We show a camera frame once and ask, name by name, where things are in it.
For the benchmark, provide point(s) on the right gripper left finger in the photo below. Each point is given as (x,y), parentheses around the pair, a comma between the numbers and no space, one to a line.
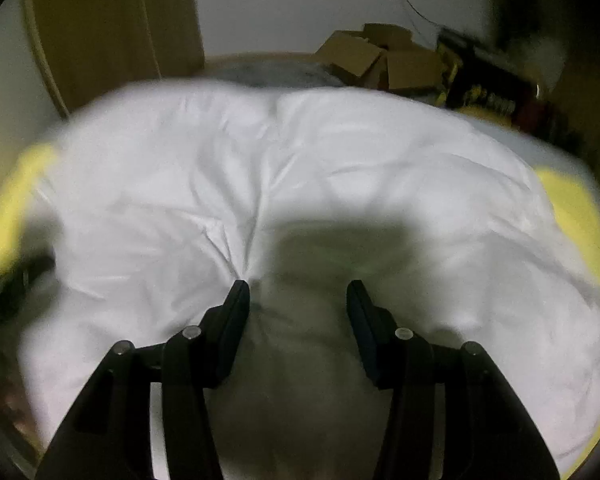
(106,432)

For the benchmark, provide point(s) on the white puffer jacket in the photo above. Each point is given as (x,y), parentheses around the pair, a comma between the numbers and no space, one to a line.
(162,195)

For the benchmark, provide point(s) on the yellow table cloth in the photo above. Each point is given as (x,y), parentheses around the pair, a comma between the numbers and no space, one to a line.
(573,205)

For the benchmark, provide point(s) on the brown cardboard boxes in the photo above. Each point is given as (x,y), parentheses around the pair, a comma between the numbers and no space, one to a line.
(382,57)

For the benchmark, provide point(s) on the black and yellow box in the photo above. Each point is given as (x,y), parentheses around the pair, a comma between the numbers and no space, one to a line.
(478,77)

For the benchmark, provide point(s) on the wooden wardrobe door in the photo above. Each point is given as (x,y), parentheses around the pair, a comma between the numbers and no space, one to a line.
(86,48)

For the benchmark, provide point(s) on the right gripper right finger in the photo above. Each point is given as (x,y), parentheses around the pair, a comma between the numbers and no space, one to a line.
(453,414)

